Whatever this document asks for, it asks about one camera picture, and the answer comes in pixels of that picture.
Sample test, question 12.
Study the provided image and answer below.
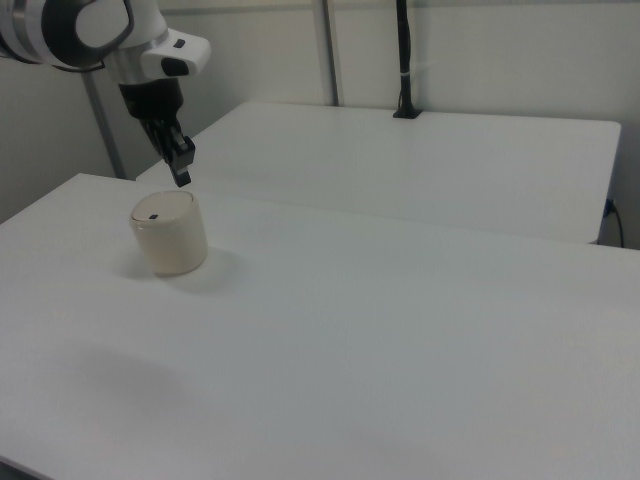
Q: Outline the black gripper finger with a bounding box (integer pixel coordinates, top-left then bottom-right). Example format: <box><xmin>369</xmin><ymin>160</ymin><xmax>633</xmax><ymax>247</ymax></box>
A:
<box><xmin>163</xmin><ymin>122</ymin><xmax>197</xmax><ymax>189</ymax></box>
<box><xmin>140</xmin><ymin>118</ymin><xmax>170</xmax><ymax>164</ymax></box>

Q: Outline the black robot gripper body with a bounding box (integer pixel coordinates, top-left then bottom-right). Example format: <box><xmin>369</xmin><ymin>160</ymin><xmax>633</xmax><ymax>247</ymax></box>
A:
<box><xmin>117</xmin><ymin>78</ymin><xmax>187</xmax><ymax>125</ymax></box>

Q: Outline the beige trash bin lid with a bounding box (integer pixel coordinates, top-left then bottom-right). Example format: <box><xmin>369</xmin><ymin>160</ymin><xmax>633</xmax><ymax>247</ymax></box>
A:
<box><xmin>130</xmin><ymin>191</ymin><xmax>196</xmax><ymax>225</ymax></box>

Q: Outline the beige round trash bin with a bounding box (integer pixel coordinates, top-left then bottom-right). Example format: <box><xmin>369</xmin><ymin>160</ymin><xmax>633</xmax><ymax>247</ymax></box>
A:
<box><xmin>128</xmin><ymin>192</ymin><xmax>210</xmax><ymax>278</ymax></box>

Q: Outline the white side table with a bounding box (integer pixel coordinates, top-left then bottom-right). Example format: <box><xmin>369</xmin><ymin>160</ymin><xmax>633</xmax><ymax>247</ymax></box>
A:
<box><xmin>135</xmin><ymin>101</ymin><xmax>623</xmax><ymax>246</ymax></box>

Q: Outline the grey aluminium frame post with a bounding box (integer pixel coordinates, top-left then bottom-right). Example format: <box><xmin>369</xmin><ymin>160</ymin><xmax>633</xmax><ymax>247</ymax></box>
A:
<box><xmin>81</xmin><ymin>67</ymin><xmax>127</xmax><ymax>180</ymax></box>

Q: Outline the grey aluminium wall post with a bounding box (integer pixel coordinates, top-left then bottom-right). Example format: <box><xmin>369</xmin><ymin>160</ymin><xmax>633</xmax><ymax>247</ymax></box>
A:
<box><xmin>314</xmin><ymin>0</ymin><xmax>347</xmax><ymax>107</ymax></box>

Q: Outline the black camera pole with clamp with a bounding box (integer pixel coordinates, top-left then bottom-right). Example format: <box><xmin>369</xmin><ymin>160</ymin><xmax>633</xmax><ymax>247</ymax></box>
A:
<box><xmin>392</xmin><ymin>0</ymin><xmax>424</xmax><ymax>120</ymax></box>

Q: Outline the thin black power cable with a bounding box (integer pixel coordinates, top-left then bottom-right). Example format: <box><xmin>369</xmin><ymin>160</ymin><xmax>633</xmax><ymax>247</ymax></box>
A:
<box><xmin>605</xmin><ymin>198</ymin><xmax>627</xmax><ymax>247</ymax></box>

